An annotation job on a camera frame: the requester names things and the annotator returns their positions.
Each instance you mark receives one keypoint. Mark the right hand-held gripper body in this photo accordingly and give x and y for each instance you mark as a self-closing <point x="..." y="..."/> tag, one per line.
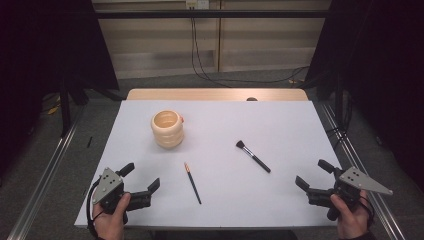
<point x="358" y="181"/>

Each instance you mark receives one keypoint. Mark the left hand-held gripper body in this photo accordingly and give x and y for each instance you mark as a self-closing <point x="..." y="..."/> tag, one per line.
<point x="107" y="185"/>

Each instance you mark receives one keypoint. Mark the thin black orange-tipped brush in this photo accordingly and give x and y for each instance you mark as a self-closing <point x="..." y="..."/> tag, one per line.
<point x="192" y="183"/>

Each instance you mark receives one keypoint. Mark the black makeup brush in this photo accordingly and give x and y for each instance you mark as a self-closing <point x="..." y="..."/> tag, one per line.
<point x="253" y="156"/>

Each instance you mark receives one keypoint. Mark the cream ribbed brush holder cup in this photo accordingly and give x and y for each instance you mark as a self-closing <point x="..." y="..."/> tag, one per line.
<point x="167" y="130"/>

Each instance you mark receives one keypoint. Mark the person's left hand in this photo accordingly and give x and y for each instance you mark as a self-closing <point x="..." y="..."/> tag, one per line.
<point x="111" y="225"/>

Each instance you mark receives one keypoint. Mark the person's right hand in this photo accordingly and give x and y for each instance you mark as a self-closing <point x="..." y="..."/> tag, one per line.
<point x="351" y="221"/>

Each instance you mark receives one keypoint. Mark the small black stick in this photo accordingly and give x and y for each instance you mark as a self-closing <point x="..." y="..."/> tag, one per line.
<point x="89" y="141"/>

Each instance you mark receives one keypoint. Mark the white table mat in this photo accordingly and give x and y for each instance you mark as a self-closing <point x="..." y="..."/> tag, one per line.
<point x="216" y="126"/>

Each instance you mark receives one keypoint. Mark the black metal stand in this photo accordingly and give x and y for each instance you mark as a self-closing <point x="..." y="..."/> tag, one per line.
<point x="65" y="106"/>

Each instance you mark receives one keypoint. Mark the yellow floor item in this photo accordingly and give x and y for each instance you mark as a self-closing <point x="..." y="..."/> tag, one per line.
<point x="53" y="110"/>

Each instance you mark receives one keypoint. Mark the wooden table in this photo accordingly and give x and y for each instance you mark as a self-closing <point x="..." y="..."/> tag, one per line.
<point x="200" y="94"/>

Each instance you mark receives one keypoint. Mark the black curtain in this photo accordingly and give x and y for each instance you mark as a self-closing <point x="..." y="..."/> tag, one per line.
<point x="40" y="50"/>
<point x="383" y="66"/>

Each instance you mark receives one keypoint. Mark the black horizontal bar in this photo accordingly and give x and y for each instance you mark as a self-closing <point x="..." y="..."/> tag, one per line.
<point x="213" y="14"/>

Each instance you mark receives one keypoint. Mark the aluminium floor rail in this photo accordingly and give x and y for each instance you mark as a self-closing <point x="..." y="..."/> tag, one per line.
<point x="387" y="217"/>
<point x="43" y="180"/>

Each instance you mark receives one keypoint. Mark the white wall socket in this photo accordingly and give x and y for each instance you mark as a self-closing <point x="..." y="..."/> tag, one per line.
<point x="197" y="4"/>

